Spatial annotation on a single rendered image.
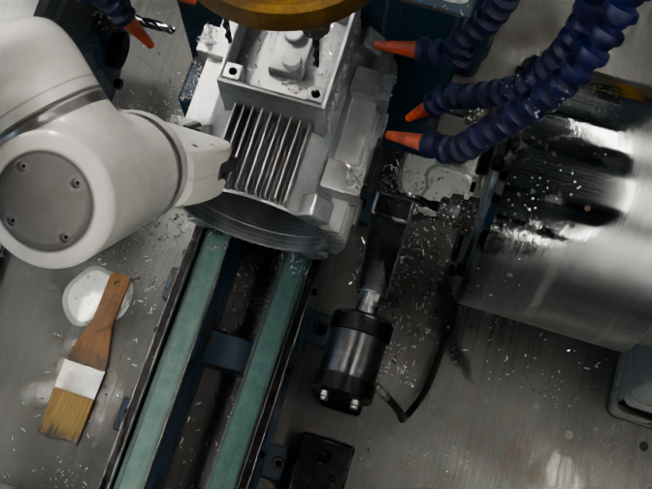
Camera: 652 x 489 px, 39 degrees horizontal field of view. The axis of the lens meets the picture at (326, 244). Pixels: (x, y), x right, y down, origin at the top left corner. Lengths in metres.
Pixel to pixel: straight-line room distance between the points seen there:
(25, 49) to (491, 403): 0.71
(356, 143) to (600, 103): 0.23
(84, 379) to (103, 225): 0.58
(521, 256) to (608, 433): 0.38
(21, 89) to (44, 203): 0.08
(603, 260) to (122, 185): 0.43
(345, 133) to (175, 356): 0.30
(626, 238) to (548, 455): 0.38
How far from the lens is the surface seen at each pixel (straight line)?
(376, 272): 0.82
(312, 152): 0.87
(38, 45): 0.61
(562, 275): 0.83
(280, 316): 1.00
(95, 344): 1.13
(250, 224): 1.00
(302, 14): 0.65
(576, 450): 1.14
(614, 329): 0.87
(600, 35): 0.60
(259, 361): 0.99
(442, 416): 1.11
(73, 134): 0.57
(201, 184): 0.73
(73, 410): 1.13
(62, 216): 0.57
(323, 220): 0.85
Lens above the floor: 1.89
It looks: 74 degrees down
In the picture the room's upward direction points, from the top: 2 degrees clockwise
